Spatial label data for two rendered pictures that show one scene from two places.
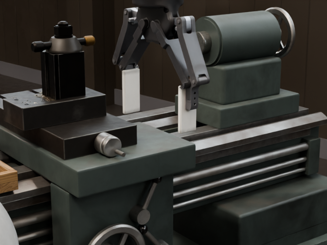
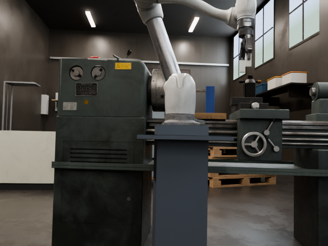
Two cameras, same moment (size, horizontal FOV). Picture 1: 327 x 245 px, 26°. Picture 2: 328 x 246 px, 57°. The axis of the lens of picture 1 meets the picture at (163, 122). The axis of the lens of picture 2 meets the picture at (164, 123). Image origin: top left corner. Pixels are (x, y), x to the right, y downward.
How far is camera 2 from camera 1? 1.05 m
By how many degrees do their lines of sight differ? 45
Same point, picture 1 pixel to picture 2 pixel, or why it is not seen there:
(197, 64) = (249, 45)
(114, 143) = (256, 104)
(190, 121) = (249, 63)
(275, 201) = not seen: outside the picture
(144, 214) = (267, 131)
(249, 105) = not seen: outside the picture
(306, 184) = not seen: outside the picture
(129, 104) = (241, 70)
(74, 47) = (252, 81)
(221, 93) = (319, 109)
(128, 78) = (241, 62)
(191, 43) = (248, 40)
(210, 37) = (316, 89)
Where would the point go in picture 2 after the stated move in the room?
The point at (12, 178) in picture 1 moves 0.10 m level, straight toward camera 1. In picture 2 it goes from (224, 115) to (219, 113)
